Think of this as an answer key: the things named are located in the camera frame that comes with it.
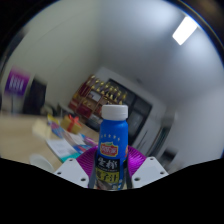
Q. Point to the ceiling light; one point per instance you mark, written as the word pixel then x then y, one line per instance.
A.
pixel 184 30

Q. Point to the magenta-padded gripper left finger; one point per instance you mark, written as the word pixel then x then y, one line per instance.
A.
pixel 71 170

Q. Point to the purple sign board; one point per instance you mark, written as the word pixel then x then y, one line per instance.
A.
pixel 16 82

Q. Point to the yellow gift box red ribbon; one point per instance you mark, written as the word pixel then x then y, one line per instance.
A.
pixel 70 125

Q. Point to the blue drink bottle white cap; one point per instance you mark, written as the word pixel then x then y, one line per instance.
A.
pixel 113 140

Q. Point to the black office chair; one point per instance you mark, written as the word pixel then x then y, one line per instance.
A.
pixel 35 96

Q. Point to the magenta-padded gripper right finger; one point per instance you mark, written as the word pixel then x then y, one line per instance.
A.
pixel 146 170

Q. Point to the teal book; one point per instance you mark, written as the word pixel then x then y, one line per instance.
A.
pixel 71 156

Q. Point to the small pale yellow notepad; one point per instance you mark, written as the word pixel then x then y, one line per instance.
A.
pixel 41 129

